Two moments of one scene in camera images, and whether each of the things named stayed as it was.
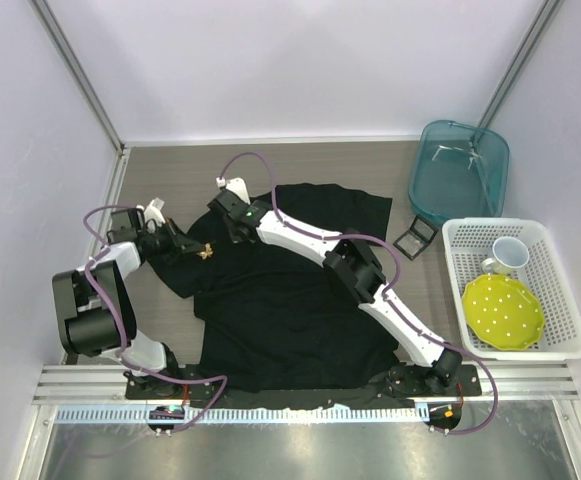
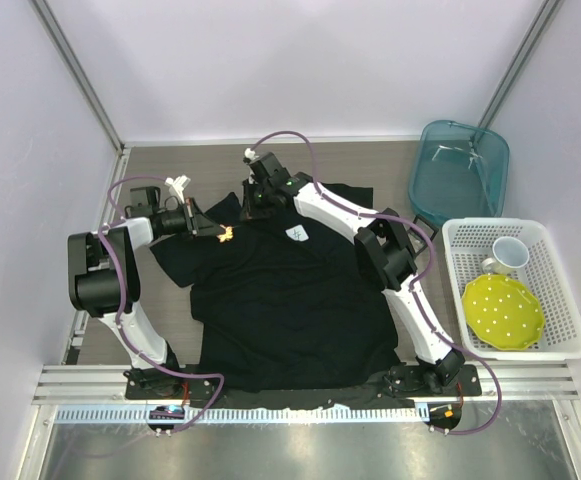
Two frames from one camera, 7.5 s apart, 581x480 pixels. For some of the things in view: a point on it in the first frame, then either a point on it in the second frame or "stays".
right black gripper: [233, 239] to [248, 209]
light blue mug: [508, 254] stays
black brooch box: [420, 234] stays
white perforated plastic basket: [469, 241] stays
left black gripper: [178, 242] to [205, 226]
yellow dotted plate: [502, 313] stays
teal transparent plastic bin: [458, 171] stays
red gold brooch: [207, 253] to [227, 236]
